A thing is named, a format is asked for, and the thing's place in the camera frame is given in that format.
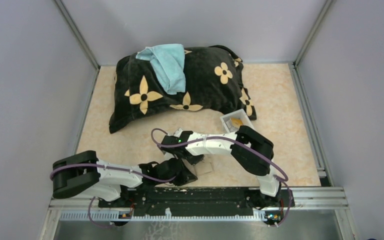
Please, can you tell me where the light blue towel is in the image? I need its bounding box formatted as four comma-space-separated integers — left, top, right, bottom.
135, 43, 186, 95

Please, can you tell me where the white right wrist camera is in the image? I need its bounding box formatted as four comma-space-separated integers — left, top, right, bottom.
173, 128, 183, 137

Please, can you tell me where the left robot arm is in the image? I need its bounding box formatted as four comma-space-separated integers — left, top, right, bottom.
50, 150, 198, 207

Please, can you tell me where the beige card holder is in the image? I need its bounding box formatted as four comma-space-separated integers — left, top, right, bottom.
182, 155, 214, 177

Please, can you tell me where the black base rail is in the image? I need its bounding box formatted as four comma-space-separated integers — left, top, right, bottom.
98, 187, 295, 217

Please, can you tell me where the white plastic tray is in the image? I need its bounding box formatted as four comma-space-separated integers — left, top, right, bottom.
220, 109, 255, 133

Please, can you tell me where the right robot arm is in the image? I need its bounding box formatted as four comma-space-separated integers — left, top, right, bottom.
151, 125, 282, 206

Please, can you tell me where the black pillow with yellow flowers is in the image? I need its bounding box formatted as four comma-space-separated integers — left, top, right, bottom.
109, 44, 257, 133

